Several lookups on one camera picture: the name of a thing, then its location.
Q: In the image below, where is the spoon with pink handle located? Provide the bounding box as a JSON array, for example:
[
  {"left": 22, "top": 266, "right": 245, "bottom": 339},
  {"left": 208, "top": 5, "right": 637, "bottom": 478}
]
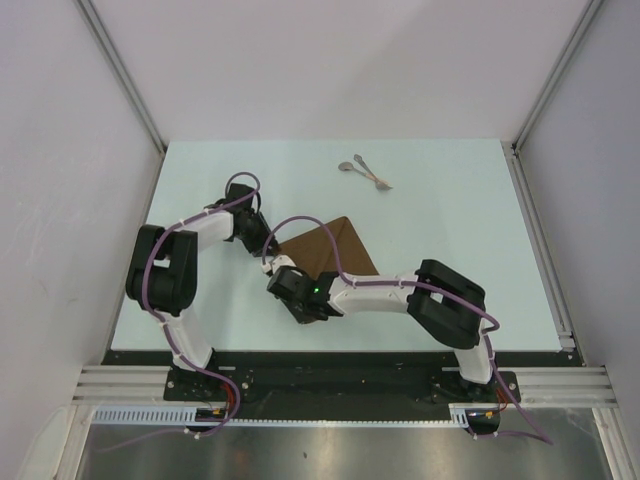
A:
[{"left": 338, "top": 161, "right": 391, "bottom": 191}]

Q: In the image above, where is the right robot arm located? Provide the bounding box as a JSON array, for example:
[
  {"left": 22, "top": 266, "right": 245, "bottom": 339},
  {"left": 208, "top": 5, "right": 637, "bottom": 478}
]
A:
[{"left": 262, "top": 255, "right": 498, "bottom": 401}]

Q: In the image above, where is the purple cable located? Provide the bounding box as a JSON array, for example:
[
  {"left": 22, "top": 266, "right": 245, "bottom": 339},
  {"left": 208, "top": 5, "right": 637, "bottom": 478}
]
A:
[
  {"left": 99, "top": 172, "right": 264, "bottom": 451},
  {"left": 261, "top": 215, "right": 554, "bottom": 446}
]

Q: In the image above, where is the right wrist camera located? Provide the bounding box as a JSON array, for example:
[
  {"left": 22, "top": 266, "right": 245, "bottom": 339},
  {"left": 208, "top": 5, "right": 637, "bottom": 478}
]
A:
[{"left": 261, "top": 255, "right": 296, "bottom": 276}]

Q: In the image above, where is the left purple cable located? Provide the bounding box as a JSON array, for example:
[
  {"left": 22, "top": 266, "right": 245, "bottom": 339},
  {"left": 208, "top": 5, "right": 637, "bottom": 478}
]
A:
[{"left": 99, "top": 172, "right": 264, "bottom": 451}]

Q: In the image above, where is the silver metal fork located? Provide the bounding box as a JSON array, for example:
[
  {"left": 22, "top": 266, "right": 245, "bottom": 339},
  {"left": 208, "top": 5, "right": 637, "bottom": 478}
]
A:
[{"left": 353, "top": 154, "right": 392, "bottom": 191}]

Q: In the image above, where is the brown cloth napkin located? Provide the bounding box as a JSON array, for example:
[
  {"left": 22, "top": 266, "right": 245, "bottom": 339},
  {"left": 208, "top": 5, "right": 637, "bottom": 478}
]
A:
[{"left": 278, "top": 216, "right": 378, "bottom": 282}]

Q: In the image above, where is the grey slotted cable duct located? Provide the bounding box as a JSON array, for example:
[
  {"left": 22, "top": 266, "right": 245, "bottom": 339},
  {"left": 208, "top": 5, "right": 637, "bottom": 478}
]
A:
[{"left": 91, "top": 405, "right": 480, "bottom": 428}]

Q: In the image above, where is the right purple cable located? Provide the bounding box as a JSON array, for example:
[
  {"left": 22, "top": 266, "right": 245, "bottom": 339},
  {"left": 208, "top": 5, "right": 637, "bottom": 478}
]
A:
[{"left": 261, "top": 215, "right": 554, "bottom": 446}]

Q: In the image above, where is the aluminium frame post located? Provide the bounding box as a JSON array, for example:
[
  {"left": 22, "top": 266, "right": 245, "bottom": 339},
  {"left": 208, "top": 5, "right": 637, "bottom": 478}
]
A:
[
  {"left": 514, "top": 0, "right": 612, "bottom": 151},
  {"left": 73, "top": 0, "right": 168, "bottom": 157}
]

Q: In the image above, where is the right aluminium frame post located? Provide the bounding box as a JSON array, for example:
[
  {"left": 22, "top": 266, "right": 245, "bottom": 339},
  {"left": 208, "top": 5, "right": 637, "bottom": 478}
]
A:
[{"left": 514, "top": 0, "right": 612, "bottom": 151}]

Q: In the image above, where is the left aluminium frame post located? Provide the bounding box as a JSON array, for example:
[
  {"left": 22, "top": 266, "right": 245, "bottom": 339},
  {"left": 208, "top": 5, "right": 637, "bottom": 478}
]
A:
[{"left": 73, "top": 0, "right": 168, "bottom": 157}]

